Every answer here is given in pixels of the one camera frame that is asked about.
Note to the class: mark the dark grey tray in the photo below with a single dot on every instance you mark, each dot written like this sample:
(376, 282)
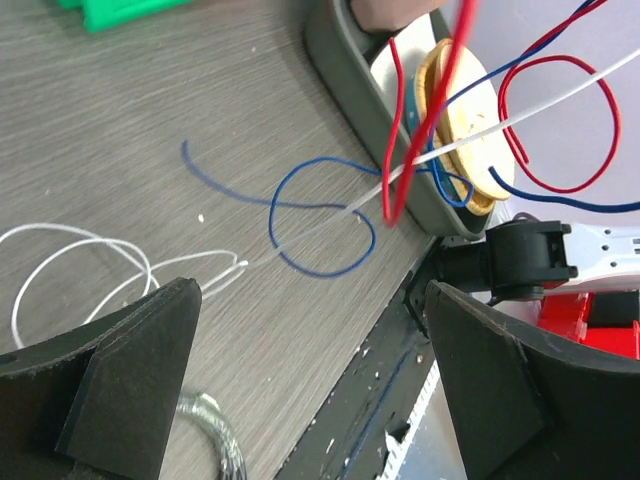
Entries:
(342, 54)

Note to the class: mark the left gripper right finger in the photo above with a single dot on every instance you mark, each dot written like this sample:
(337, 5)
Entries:
(529, 404)

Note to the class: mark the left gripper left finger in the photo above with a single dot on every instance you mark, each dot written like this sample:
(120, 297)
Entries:
(98, 402)

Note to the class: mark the white slotted cable duct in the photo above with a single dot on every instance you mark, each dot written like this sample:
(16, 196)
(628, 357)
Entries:
(419, 454)

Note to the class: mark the left green plastic bin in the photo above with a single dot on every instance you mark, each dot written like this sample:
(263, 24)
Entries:
(101, 15)

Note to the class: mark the red box beside table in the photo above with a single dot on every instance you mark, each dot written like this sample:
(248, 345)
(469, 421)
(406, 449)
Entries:
(606, 321)

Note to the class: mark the pink ceramic mug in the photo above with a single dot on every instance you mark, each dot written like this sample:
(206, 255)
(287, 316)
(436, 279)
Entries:
(390, 15)

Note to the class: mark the white square plate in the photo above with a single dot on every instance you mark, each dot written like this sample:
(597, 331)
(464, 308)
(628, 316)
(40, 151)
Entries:
(422, 54)

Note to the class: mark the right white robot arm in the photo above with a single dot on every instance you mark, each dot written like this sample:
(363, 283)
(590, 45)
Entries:
(525, 260)

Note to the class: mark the bird pattern plate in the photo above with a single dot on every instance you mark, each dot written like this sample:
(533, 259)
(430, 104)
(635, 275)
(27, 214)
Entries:
(462, 174)

